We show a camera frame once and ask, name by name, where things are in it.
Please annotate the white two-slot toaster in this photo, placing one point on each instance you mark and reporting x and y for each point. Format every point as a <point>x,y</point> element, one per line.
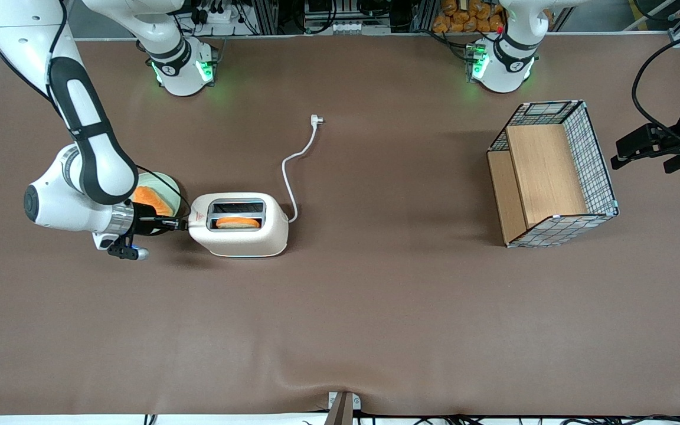
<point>239,242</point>

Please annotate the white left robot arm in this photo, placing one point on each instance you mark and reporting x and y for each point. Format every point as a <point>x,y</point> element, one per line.
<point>502,62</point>

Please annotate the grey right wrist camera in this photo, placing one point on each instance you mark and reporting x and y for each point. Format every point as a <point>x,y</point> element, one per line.
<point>124,251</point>

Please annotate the triangular golden pastry bread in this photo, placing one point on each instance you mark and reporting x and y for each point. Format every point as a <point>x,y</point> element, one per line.
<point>154,199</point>

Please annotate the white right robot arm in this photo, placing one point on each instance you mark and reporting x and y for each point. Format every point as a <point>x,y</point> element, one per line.
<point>95,159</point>

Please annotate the bag of bread rolls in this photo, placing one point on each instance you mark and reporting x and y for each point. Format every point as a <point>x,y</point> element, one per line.
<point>464,20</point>

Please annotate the white power strip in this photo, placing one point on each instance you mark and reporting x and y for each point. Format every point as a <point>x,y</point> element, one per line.
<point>216,15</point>

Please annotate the aluminium frame profile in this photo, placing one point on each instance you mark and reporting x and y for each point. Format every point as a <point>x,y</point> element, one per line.
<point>266,15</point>

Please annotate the pale green round plate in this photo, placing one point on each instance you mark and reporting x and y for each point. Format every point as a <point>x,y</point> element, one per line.
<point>166,184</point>

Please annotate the white terminal block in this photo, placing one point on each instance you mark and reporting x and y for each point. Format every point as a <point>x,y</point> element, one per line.
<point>358,27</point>

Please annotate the toast slice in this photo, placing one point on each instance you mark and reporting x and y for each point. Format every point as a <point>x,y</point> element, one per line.
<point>238,223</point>

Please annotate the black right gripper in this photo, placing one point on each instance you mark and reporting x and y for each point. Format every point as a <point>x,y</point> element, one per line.
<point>144,225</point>

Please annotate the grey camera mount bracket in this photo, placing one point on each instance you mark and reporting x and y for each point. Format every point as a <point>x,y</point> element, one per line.
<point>343,407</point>

